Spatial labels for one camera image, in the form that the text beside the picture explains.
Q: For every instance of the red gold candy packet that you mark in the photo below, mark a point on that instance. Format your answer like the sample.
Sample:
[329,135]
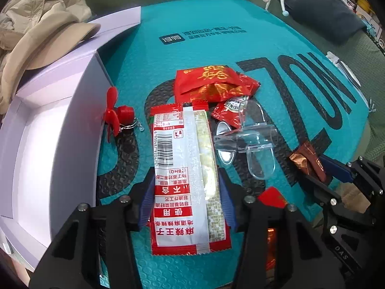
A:
[272,198]
[212,83]

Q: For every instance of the beige cap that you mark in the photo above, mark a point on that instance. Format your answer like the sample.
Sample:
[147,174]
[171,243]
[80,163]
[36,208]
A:
[40,47]

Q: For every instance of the lilac cardboard box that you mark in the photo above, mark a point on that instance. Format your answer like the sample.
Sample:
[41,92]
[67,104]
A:
[50,142]

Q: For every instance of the long red white snack packet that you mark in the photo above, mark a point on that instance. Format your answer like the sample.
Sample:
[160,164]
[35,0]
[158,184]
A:
[187,216]

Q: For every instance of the dark navy cushion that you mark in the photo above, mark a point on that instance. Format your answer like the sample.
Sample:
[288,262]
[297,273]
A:
[332,19]

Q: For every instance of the red toy propeller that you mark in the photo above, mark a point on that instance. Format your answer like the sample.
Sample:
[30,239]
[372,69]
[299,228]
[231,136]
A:
[119,118]

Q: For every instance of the beige puffer jacket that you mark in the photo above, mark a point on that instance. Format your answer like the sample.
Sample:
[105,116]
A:
[25,26]

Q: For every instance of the clear plastic bag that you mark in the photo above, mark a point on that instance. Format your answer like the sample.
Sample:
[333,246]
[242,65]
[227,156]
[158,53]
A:
[351,77]

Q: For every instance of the small red ketchup sachet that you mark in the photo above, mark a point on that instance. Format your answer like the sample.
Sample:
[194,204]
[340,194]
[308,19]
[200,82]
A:
[228,111]

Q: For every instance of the brown candy wrapper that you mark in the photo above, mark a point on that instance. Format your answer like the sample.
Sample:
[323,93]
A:
[307,161]

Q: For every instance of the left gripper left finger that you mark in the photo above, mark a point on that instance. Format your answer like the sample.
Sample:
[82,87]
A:
[72,259]

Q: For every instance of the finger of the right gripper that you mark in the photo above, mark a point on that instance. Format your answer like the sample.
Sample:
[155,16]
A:
[365,174]
[319,192]

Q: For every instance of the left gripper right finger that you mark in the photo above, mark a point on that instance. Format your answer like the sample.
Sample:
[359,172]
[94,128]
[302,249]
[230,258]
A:
[280,249]

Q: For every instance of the clear plastic toy plane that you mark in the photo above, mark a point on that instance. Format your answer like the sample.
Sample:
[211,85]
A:
[255,138]

